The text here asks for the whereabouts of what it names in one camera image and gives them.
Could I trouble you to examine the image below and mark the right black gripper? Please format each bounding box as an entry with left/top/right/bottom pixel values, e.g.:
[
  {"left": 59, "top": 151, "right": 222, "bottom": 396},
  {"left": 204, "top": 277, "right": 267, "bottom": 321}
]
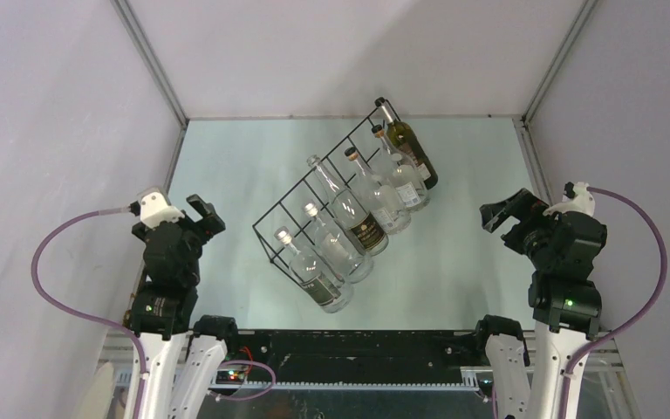
[{"left": 480, "top": 186, "right": 559, "bottom": 267}]

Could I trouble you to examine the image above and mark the clear bottle black cork stopper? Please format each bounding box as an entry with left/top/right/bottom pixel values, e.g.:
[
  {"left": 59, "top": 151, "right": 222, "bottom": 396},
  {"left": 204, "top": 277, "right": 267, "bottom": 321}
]
[{"left": 344, "top": 147, "right": 411, "bottom": 235}]

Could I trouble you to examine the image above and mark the clear bottle dark label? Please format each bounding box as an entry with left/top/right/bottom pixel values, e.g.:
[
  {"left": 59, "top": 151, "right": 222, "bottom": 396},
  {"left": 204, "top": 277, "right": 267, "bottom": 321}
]
[{"left": 274, "top": 227, "right": 354, "bottom": 313}]

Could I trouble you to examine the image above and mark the tall clear bottle black label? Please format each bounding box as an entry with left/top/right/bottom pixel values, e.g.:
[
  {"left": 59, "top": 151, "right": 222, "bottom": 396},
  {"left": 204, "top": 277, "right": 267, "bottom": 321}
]
[{"left": 307, "top": 155, "right": 388, "bottom": 256}]

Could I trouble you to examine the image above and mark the clear bottle silver cap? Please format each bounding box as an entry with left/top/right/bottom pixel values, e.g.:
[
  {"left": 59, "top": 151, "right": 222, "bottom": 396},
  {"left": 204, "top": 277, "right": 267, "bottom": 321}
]
[{"left": 303, "top": 201, "right": 373, "bottom": 284}]

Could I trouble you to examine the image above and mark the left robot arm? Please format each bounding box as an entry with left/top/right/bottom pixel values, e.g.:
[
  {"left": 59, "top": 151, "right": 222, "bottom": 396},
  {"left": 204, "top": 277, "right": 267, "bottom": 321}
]
[{"left": 125, "top": 189, "right": 241, "bottom": 418}]

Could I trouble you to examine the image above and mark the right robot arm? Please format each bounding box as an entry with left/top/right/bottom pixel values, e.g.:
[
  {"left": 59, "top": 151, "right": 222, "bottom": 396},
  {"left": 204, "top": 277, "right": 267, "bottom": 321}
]
[{"left": 472, "top": 182, "right": 607, "bottom": 418}]

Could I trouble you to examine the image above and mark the clear bottle brown stopper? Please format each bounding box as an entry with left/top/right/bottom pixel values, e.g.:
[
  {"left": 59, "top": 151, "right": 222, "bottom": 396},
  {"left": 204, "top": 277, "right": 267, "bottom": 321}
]
[{"left": 371, "top": 124, "right": 430, "bottom": 212}]

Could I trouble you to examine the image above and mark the dark green wine bottle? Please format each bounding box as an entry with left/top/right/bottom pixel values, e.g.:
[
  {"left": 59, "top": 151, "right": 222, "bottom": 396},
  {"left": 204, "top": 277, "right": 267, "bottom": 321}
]
[{"left": 374, "top": 97, "right": 439, "bottom": 189}]

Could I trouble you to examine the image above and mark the small circuit board left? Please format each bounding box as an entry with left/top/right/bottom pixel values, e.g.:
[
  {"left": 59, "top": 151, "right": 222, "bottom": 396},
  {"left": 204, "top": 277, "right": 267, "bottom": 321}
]
[{"left": 214, "top": 369, "right": 247, "bottom": 387}]

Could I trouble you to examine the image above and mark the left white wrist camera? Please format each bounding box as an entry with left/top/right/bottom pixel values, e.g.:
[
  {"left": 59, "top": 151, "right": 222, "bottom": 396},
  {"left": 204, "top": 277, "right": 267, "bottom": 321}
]
[{"left": 129, "top": 187, "right": 186, "bottom": 229}]

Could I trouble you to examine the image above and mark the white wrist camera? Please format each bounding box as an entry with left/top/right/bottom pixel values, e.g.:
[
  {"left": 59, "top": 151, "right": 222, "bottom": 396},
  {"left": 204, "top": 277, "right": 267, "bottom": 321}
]
[
  {"left": 544, "top": 182, "right": 596, "bottom": 216},
  {"left": 129, "top": 187, "right": 186, "bottom": 229}
]

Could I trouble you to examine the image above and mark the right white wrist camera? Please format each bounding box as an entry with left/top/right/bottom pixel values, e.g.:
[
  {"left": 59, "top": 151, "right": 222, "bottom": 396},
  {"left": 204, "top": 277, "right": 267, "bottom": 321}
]
[{"left": 544, "top": 182, "right": 596, "bottom": 216}]

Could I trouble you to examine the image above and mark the black wire wine rack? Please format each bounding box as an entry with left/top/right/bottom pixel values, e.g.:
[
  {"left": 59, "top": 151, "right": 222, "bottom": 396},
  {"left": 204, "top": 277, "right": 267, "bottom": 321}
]
[{"left": 252, "top": 106, "right": 385, "bottom": 281}]

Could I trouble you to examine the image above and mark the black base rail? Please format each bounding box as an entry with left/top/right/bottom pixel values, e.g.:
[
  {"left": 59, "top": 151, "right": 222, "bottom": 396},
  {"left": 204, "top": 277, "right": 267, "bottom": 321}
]
[{"left": 231, "top": 326, "right": 498, "bottom": 388}]

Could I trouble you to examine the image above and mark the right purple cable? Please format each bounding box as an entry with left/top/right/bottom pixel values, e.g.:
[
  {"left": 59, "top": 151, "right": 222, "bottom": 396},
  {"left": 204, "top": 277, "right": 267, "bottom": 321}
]
[{"left": 557, "top": 186, "right": 669, "bottom": 419}]

